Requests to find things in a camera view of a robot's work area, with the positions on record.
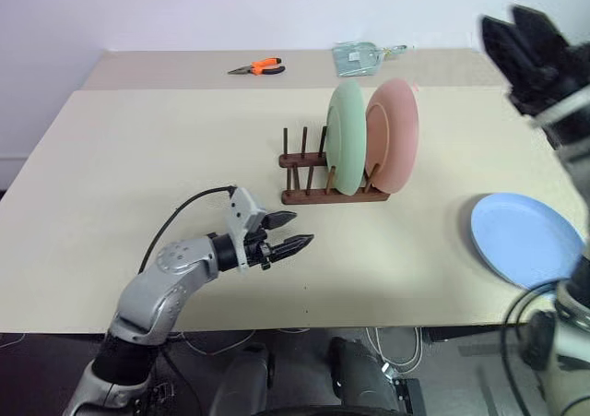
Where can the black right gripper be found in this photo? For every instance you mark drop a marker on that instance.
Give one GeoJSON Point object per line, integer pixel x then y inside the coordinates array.
{"type": "Point", "coordinates": [548, 84]}

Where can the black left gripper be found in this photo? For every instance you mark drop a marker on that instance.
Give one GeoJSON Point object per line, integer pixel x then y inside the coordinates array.
{"type": "Point", "coordinates": [256, 251]}

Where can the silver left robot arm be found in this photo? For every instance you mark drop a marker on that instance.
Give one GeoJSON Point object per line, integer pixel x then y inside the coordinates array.
{"type": "Point", "coordinates": [152, 291]}

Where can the wooden dish rack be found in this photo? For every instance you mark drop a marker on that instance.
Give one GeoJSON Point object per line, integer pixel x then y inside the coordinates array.
{"type": "Point", "coordinates": [322, 198]}

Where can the green plate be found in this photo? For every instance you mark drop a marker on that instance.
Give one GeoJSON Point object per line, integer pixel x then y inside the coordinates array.
{"type": "Point", "coordinates": [348, 134]}

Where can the pink plate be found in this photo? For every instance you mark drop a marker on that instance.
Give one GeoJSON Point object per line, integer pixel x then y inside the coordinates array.
{"type": "Point", "coordinates": [397, 134]}

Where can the teal plastic packet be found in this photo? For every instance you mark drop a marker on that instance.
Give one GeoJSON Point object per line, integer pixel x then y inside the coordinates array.
{"type": "Point", "coordinates": [355, 58]}

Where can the blue plate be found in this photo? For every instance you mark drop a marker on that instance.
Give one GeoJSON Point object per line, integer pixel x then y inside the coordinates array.
{"type": "Point", "coordinates": [521, 236]}

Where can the black floor box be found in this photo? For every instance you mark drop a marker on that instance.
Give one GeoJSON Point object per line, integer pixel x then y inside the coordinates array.
{"type": "Point", "coordinates": [410, 395]}

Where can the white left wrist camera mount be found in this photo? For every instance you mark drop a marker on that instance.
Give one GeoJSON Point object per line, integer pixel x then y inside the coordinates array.
{"type": "Point", "coordinates": [242, 208]}

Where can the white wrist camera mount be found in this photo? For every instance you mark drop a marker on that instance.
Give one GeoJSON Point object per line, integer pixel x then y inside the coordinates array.
{"type": "Point", "coordinates": [560, 109]}
{"type": "Point", "coordinates": [242, 208]}

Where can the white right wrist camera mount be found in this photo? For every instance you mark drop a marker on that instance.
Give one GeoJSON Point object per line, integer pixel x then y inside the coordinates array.
{"type": "Point", "coordinates": [560, 109]}

